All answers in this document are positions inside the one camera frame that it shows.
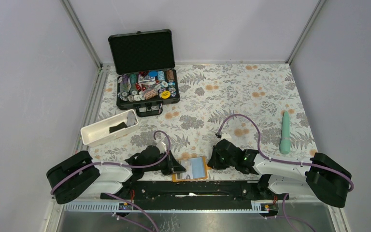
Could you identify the yellow round chip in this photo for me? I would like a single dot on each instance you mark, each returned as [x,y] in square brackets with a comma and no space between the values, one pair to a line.
[165,94]

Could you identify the floral patterned table mat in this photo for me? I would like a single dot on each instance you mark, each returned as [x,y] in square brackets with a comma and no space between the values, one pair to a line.
[245,101]

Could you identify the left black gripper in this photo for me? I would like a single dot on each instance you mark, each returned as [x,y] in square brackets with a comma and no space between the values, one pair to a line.
[172,166]

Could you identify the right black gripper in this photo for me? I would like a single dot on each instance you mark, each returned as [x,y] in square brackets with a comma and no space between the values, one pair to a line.
[214,162]

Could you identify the orange leather card holder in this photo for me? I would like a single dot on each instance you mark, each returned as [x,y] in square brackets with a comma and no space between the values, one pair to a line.
[173,178]

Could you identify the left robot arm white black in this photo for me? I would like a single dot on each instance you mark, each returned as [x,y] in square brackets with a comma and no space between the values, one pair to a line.
[79,175]

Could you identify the light blue card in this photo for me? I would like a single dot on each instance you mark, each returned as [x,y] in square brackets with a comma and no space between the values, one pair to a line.
[198,168]

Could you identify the white rectangular plastic tray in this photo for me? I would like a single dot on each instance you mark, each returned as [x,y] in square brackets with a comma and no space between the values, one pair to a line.
[98,133]

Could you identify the grey slotted cable duct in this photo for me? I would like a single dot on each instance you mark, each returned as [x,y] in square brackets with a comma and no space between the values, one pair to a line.
[121,207]

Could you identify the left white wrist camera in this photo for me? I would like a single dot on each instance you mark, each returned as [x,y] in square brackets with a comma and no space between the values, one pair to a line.
[161,146]

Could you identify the small black item in tray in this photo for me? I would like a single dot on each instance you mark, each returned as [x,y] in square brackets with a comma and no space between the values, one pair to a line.
[118,127]

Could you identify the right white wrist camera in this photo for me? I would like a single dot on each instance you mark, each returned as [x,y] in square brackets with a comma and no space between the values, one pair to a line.
[223,136]

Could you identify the mint green wand massager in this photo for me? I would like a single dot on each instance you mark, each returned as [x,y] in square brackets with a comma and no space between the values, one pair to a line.
[285,142]

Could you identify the blue round chip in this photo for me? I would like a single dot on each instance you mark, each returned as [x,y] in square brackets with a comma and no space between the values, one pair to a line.
[153,74]

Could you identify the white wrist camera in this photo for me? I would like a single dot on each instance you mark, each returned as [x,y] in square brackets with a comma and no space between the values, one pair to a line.
[223,136]
[161,146]

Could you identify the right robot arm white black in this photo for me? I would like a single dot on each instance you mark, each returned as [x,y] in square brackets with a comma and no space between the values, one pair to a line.
[319,176]

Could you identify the black poker chip case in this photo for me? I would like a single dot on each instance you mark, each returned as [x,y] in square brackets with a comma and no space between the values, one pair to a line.
[134,56]

